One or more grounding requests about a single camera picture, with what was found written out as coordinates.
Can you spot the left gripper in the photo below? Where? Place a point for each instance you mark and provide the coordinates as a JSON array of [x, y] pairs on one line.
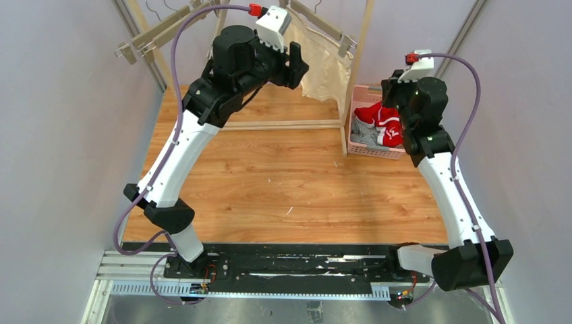
[[292, 65]]

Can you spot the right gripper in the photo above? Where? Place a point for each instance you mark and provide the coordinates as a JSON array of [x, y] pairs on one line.
[[392, 90]]

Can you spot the red underwear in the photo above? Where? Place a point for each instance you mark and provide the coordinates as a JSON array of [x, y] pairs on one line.
[[385, 120]]

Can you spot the grey striped underwear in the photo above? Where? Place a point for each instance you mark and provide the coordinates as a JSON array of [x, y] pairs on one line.
[[362, 133]]

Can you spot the cream underwear hanger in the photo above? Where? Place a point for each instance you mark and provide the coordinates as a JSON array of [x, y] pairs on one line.
[[344, 41]]

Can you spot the beige clip hanger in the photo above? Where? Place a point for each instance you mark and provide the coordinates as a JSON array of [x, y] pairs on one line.
[[162, 33], [128, 51]]

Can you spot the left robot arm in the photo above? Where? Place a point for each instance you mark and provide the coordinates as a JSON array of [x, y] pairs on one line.
[[241, 64]]

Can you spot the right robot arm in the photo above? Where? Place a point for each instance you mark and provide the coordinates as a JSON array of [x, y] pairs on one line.
[[475, 257]]

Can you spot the cream underwear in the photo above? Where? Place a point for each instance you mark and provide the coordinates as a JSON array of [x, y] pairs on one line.
[[329, 73]]

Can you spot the empty beige clip hanger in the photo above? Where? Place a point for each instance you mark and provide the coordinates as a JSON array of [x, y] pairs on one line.
[[128, 51]]

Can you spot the pink plastic basket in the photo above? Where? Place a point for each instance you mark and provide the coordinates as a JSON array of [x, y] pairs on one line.
[[365, 96]]

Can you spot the wooden clothes rack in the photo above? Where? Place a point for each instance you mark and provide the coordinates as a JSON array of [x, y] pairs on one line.
[[166, 77]]

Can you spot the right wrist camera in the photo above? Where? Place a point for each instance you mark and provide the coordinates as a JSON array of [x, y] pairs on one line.
[[420, 64]]

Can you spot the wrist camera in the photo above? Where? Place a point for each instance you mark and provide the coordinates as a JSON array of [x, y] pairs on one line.
[[271, 25], [420, 64]]

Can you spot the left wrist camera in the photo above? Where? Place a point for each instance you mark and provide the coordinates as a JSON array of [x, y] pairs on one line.
[[271, 25]]

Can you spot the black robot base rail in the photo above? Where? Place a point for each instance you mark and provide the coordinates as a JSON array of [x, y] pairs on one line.
[[286, 271]]

